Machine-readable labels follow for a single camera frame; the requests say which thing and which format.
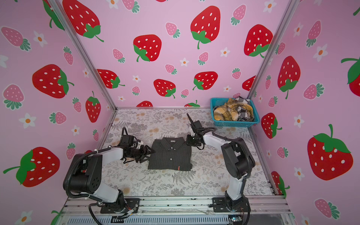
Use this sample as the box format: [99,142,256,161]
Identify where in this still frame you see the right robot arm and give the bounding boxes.
[186,133,255,214]

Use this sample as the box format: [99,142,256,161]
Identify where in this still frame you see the teal plastic basket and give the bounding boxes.
[211,97,260,128]

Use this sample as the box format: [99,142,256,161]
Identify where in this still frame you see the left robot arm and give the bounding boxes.
[63,145,156,212]

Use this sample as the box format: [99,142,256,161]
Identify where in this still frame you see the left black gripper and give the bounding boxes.
[129,145,155,163]

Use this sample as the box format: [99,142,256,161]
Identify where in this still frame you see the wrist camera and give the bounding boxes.
[118,135,138,148]
[190,121,203,133]

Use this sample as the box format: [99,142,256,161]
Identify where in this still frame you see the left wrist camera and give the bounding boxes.
[118,135,138,148]

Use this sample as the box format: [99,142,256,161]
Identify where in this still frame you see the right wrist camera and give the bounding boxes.
[190,121,203,133]

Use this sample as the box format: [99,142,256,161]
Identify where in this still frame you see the yellow plaid shirt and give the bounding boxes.
[213,97,255,122]

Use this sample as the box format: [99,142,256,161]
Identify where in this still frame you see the dark grey pinstripe shirt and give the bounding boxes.
[148,137,192,171]

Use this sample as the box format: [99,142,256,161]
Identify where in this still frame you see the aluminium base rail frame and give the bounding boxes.
[56,196,296,225]

